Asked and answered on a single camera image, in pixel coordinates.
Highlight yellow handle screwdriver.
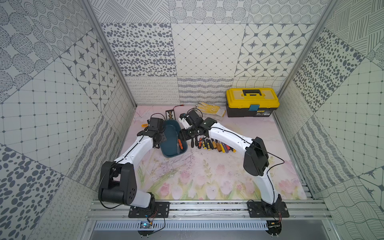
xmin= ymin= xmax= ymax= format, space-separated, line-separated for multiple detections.
xmin=220 ymin=142 xmax=226 ymax=153

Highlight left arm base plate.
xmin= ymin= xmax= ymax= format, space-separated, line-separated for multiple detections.
xmin=129 ymin=201 xmax=171 ymax=219

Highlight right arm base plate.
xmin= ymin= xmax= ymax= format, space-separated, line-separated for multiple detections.
xmin=247 ymin=201 xmax=290 ymax=219

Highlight aluminium rail frame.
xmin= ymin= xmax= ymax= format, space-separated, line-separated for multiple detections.
xmin=85 ymin=200 xmax=332 ymax=221

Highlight clear blue red screwdriver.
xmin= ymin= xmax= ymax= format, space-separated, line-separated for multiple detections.
xmin=222 ymin=143 xmax=229 ymax=153

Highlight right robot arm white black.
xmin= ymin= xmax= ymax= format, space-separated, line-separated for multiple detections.
xmin=178 ymin=109 xmax=282 ymax=211

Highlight yellow work gloves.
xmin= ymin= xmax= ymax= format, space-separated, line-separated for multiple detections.
xmin=196 ymin=102 xmax=226 ymax=117

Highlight teal plastic storage tray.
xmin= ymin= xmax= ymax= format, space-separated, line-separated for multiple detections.
xmin=160 ymin=120 xmax=188 ymax=158

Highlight yellow black toolbox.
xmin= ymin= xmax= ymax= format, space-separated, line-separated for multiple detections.
xmin=226 ymin=88 xmax=280 ymax=118

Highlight wooden orange handle screwdriver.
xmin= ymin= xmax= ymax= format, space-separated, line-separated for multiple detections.
xmin=215 ymin=140 xmax=222 ymax=152

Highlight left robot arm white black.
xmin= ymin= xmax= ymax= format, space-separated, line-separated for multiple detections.
xmin=98 ymin=117 xmax=167 ymax=211

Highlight black long screwdriver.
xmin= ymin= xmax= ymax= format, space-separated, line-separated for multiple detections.
xmin=208 ymin=139 xmax=214 ymax=150

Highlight large orange black screwdriver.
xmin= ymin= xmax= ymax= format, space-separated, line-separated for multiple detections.
xmin=198 ymin=138 xmax=203 ymax=149

